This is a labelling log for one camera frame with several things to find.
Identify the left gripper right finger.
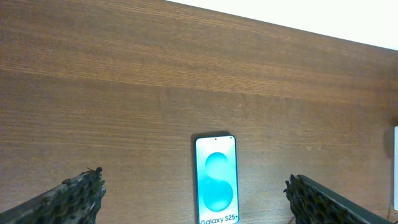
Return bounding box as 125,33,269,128
284,174,393,224

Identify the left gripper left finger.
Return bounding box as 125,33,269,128
1,167,106,224

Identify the blue Samsung Galaxy smartphone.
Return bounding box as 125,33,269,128
194,135,240,224

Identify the white power strip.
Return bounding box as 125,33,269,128
394,126,398,211

